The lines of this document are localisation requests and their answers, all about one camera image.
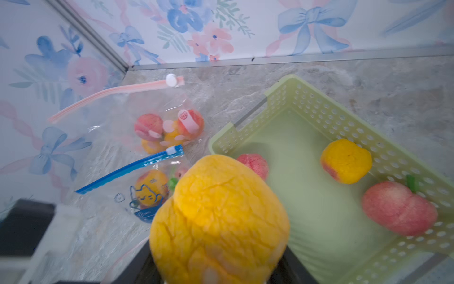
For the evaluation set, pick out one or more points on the blue zipper clear bag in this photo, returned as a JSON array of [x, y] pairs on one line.
[[116, 188]]

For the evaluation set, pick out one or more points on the yellow peach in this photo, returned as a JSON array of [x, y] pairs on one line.
[[223, 225], [173, 138], [346, 162], [152, 147], [151, 188]]

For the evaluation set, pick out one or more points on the pink peach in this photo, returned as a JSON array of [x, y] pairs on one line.
[[395, 207], [256, 163], [180, 172], [149, 127]]

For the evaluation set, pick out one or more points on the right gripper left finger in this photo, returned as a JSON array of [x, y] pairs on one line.
[[141, 270]]

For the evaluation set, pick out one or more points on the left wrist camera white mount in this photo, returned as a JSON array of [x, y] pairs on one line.
[[30, 231]]

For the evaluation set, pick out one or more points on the pink zipper clear bag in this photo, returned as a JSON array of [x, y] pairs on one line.
[[108, 117]]

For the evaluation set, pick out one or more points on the yellow peach top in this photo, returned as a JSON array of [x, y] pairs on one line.
[[223, 225]]

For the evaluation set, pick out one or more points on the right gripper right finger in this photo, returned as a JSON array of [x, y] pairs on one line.
[[291, 271]]

